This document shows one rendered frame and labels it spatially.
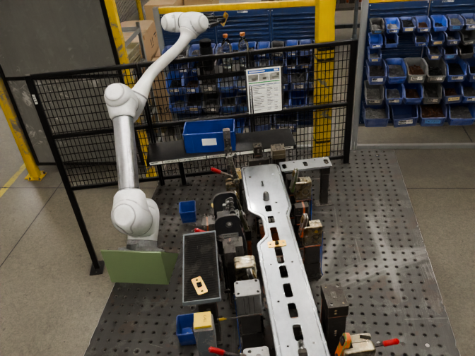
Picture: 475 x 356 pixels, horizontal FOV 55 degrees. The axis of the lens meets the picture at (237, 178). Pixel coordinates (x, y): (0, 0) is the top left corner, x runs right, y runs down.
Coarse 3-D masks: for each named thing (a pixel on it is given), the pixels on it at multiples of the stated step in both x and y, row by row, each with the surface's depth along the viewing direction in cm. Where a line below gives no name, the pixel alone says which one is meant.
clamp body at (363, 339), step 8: (352, 336) 157; (360, 336) 158; (368, 336) 157; (352, 344) 155; (360, 344) 154; (368, 344) 154; (344, 352) 153; (352, 352) 152; (360, 352) 152; (368, 352) 153
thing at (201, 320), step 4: (200, 312) 158; (204, 312) 158; (208, 312) 158; (196, 316) 157; (200, 316) 157; (204, 316) 157; (208, 316) 157; (196, 320) 156; (200, 320) 156; (204, 320) 155; (208, 320) 155; (196, 324) 154; (200, 324) 154; (204, 324) 154; (208, 324) 154; (196, 328) 154
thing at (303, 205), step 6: (294, 204) 230; (300, 204) 230; (306, 204) 230; (294, 210) 233; (300, 210) 229; (306, 210) 229; (294, 216) 235; (300, 216) 231; (300, 240) 241; (300, 246) 243
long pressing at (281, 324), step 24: (264, 168) 257; (264, 216) 223; (288, 216) 222; (264, 240) 209; (288, 240) 208; (264, 264) 196; (288, 264) 195; (264, 288) 185; (288, 312) 175; (312, 312) 174; (288, 336) 166; (312, 336) 165
